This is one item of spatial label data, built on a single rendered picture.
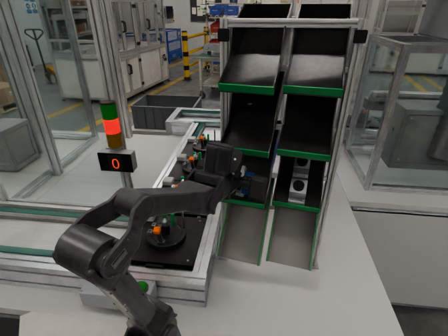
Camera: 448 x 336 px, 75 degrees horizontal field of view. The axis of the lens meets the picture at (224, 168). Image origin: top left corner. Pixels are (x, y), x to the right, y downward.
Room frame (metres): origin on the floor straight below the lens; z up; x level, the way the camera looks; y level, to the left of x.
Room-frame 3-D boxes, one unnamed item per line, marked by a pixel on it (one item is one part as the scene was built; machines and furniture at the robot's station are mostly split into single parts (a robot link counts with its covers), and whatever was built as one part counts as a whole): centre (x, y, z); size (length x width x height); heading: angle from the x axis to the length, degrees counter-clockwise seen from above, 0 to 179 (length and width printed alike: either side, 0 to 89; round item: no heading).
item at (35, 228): (0.86, 0.50, 0.91); 0.84 x 0.28 x 0.10; 83
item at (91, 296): (0.59, 0.31, 0.93); 0.21 x 0.07 x 0.06; 83
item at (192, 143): (1.54, 0.11, 1.01); 0.24 x 0.24 x 0.13; 83
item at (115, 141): (0.94, 0.38, 1.28); 0.05 x 0.05 x 0.05
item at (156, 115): (2.91, 0.56, 0.73); 0.62 x 0.42 x 0.23; 83
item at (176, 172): (1.29, 0.14, 1.01); 0.24 x 0.24 x 0.13; 83
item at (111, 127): (0.94, 0.38, 1.33); 0.05 x 0.05 x 0.05
